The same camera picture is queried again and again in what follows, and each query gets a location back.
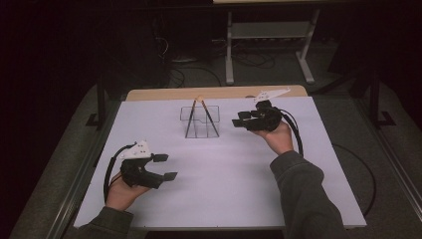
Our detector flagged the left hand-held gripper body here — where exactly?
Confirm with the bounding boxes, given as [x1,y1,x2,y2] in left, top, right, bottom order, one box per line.
[118,139,166,190]

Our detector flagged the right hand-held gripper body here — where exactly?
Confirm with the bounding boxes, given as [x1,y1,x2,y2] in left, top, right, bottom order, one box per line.
[245,87,292,132]

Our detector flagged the cream fan makeup brush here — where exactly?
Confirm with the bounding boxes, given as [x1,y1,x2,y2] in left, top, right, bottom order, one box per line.
[196,95,221,137]

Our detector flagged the clear acrylic organizer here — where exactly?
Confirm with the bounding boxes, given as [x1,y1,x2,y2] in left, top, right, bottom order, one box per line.
[179,105,222,139]

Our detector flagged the thin small-tip makeup brush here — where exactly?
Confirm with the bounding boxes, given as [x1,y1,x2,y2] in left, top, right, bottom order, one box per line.
[184,99,199,138]

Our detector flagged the person's right hand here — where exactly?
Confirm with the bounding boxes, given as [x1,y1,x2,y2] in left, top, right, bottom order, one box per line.
[250,119,296,156]

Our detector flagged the person's left hand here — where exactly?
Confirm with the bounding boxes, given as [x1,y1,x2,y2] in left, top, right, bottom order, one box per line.
[105,170,152,212]

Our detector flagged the black metal stand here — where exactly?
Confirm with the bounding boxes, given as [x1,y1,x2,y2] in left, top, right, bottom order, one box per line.
[86,76,108,128]
[367,71,397,128]

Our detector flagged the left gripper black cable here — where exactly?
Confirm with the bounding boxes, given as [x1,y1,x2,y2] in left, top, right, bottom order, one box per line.
[103,142,137,204]

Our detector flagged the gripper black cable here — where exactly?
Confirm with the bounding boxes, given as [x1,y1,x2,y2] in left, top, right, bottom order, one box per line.
[103,142,137,204]
[278,108,306,157]

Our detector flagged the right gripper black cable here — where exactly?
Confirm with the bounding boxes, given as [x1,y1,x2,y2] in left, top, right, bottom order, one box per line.
[278,108,306,157]

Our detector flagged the tangled black floor cables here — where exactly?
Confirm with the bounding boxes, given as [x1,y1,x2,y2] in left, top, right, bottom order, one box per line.
[153,18,277,89]

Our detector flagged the metal floor rail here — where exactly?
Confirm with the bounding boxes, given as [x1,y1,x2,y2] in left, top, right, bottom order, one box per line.
[356,98,422,217]
[49,99,122,239]

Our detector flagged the grey metal frame table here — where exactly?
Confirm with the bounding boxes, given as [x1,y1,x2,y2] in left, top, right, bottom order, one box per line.
[212,0,321,86]

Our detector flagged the black floor cable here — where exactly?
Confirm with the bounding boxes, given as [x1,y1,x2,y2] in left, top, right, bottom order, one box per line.
[331,143,377,217]

